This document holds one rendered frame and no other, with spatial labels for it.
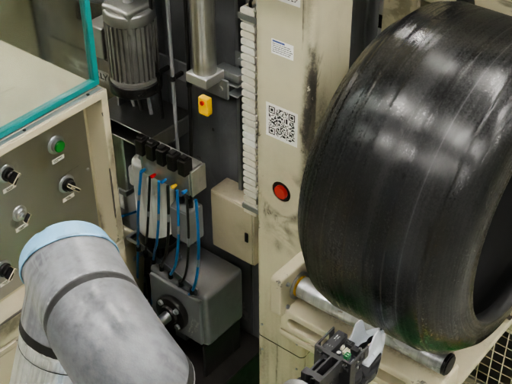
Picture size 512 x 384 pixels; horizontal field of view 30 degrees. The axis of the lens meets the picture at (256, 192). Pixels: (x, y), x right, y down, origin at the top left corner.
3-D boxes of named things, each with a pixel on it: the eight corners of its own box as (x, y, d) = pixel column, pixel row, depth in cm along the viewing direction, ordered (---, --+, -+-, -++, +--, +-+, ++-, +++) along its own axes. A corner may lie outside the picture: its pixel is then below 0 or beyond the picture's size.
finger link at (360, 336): (383, 309, 161) (353, 340, 155) (381, 334, 165) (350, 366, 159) (368, 302, 163) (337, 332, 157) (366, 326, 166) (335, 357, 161)
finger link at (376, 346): (399, 318, 160) (369, 350, 154) (396, 343, 163) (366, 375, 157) (383, 309, 161) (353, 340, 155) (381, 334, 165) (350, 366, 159)
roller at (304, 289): (296, 296, 194) (287, 291, 190) (306, 277, 194) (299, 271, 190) (447, 379, 176) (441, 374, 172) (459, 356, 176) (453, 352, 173)
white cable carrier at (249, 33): (243, 211, 202) (239, 5, 174) (257, 200, 206) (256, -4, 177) (259, 219, 200) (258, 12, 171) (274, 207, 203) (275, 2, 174)
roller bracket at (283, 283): (269, 312, 192) (269, 276, 187) (378, 216, 217) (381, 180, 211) (282, 320, 191) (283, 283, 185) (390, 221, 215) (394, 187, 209)
